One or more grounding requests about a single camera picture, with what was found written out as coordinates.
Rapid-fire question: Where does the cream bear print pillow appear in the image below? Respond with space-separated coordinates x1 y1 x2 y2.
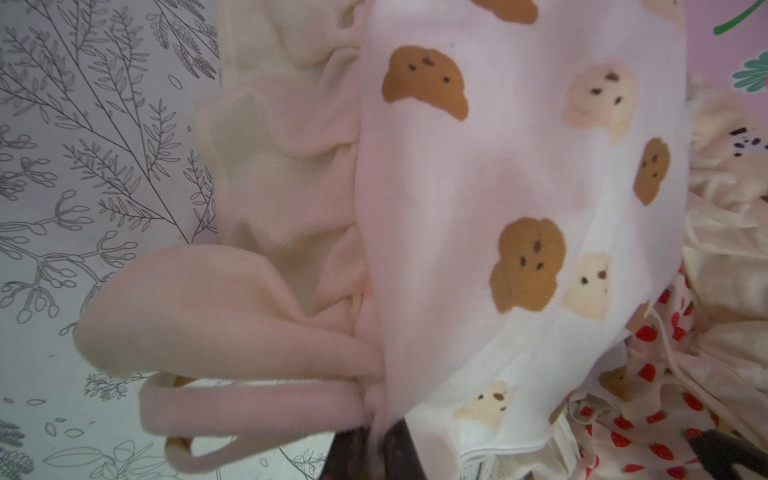
684 75 767 440

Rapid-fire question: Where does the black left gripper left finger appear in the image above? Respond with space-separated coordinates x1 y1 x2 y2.
319 420 427 480

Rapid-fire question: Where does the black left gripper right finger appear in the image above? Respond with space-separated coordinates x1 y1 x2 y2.
688 430 767 480

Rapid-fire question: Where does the white pillow brown bear print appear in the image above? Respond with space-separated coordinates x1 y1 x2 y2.
74 1 690 479

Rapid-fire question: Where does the strawberry print ruffled pillow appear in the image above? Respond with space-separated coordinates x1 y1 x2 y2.
479 263 768 480

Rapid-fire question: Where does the fern print table mat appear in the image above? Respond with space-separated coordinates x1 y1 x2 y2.
0 0 337 480

